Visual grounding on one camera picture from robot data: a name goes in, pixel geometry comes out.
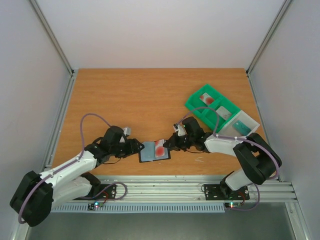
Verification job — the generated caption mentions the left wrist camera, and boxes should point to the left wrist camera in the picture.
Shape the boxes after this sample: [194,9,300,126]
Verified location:
[121,126,132,142]

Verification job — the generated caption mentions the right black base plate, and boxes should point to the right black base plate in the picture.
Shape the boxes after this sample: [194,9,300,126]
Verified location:
[201,184,250,201]

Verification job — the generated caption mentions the white card orange circles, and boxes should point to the white card orange circles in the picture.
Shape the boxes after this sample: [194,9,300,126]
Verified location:
[155,139,165,158]

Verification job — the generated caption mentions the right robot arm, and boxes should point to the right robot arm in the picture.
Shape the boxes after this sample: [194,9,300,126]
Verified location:
[163,117,282,201]

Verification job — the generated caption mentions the right aluminium frame post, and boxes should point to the right aluminium frame post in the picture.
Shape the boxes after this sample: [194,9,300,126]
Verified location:
[245,0,294,78]

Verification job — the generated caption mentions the black leather card holder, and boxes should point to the black leather card holder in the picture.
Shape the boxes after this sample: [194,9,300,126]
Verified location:
[138,141,171,163]

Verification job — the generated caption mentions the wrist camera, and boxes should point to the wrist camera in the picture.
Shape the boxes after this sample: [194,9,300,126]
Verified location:
[173,123,186,137]
[121,126,132,142]

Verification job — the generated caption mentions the white card in tray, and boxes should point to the white card in tray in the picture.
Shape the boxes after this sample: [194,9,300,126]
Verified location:
[216,106,232,121]

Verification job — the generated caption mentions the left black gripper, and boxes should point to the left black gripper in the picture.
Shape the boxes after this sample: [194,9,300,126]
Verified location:
[110,138,145,158]

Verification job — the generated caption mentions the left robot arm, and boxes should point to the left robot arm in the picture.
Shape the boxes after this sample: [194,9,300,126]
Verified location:
[9,126,145,227]

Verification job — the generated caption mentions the left aluminium frame post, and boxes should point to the left aluminium frame post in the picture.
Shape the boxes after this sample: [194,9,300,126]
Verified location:
[28,0,74,76]

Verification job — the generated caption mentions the white card with red dot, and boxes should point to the white card with red dot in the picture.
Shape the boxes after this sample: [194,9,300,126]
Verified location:
[199,92,215,106]

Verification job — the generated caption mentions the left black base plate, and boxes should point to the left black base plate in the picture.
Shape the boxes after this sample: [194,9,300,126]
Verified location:
[75,184,117,201]

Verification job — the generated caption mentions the green plastic compartment tray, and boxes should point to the green plastic compartment tray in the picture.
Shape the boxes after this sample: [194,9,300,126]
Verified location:
[184,84,241,133]

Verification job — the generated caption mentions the teal card in bin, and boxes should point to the teal card in bin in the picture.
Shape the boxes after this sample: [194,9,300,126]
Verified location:
[232,120,251,136]

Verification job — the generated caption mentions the aluminium front rail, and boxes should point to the aluminium front rail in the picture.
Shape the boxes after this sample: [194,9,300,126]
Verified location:
[22,174,298,203]

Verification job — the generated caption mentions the grey slotted cable duct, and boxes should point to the grey slotted cable duct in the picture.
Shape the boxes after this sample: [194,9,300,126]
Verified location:
[52,202,225,214]

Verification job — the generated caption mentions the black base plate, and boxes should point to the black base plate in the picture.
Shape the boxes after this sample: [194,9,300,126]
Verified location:
[75,184,117,201]
[201,184,250,201]

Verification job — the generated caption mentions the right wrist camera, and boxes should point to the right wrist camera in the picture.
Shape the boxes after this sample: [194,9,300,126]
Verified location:
[173,123,186,137]

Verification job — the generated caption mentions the white plastic bin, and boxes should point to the white plastic bin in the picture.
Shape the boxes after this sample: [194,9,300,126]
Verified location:
[218,110,260,137]

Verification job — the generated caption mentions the aluminium frame post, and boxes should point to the aluminium frame post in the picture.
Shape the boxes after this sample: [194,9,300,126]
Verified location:
[245,0,294,78]
[28,0,74,76]

